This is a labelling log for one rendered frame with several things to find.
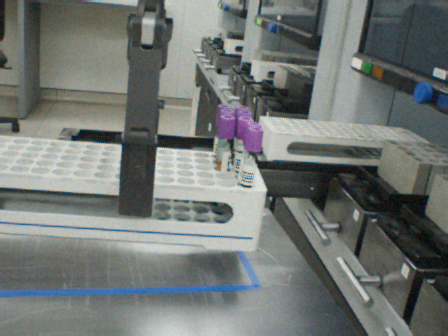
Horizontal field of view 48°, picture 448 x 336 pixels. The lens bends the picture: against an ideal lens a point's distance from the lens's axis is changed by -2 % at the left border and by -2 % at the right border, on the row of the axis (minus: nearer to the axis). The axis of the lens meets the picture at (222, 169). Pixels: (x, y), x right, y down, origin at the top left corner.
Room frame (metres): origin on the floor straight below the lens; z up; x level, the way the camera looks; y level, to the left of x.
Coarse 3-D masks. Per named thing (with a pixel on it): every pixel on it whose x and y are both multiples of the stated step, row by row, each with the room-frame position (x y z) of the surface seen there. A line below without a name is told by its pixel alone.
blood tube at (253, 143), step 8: (248, 128) 0.44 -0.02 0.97; (256, 128) 0.44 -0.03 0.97; (248, 136) 0.44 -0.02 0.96; (256, 136) 0.43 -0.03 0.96; (248, 144) 0.43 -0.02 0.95; (256, 144) 0.43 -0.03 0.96; (248, 152) 0.44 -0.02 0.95; (256, 152) 0.44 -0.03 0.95; (248, 160) 0.43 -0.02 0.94; (256, 160) 0.44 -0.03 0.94; (248, 168) 0.43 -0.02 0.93; (256, 168) 0.44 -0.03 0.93; (248, 176) 0.43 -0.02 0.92; (240, 184) 0.44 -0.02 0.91; (248, 184) 0.43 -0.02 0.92
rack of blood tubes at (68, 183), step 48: (0, 144) 0.47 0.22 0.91; (48, 144) 0.48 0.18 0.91; (96, 144) 0.50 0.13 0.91; (0, 192) 0.48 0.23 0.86; (48, 192) 0.49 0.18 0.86; (96, 192) 0.41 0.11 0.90; (192, 192) 0.42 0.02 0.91; (240, 192) 0.43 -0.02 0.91; (144, 240) 0.41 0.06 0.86; (192, 240) 0.42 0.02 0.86; (240, 240) 0.43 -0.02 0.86
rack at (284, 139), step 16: (272, 128) 0.83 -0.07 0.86; (288, 128) 0.86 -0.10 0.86; (304, 128) 0.86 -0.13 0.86; (320, 128) 0.88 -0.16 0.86; (336, 128) 0.89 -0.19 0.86; (352, 128) 0.92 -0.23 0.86; (368, 128) 0.93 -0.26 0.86; (384, 128) 0.95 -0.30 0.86; (400, 128) 0.96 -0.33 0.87; (272, 144) 0.81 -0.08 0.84; (288, 144) 0.92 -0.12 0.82; (304, 144) 0.92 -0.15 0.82; (320, 144) 0.93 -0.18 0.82; (336, 144) 0.83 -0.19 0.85; (352, 144) 0.84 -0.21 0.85; (368, 144) 0.84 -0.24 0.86; (272, 160) 0.81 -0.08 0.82; (288, 160) 0.82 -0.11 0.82; (304, 160) 0.82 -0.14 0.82; (320, 160) 0.83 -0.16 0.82; (336, 160) 0.83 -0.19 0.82; (352, 160) 0.84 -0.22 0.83; (368, 160) 0.85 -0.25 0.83
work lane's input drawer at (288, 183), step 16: (64, 128) 0.84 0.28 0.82; (112, 144) 0.83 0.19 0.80; (160, 144) 0.86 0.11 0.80; (176, 144) 0.87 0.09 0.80; (192, 144) 0.88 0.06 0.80; (208, 144) 0.89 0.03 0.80; (272, 176) 0.79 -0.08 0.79; (288, 176) 0.80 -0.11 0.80; (304, 176) 0.81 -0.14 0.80; (320, 176) 0.81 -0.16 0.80; (336, 176) 0.82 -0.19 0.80; (272, 192) 0.80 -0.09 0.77; (288, 192) 0.80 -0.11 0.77; (304, 192) 0.81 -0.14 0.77; (320, 192) 0.81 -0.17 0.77
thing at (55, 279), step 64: (0, 256) 0.41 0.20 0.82; (64, 256) 0.43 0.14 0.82; (128, 256) 0.44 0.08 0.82; (192, 256) 0.46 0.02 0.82; (256, 256) 0.48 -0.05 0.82; (0, 320) 0.32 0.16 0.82; (64, 320) 0.33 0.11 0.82; (128, 320) 0.34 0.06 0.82; (192, 320) 0.35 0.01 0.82; (256, 320) 0.37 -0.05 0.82; (320, 320) 0.38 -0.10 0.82
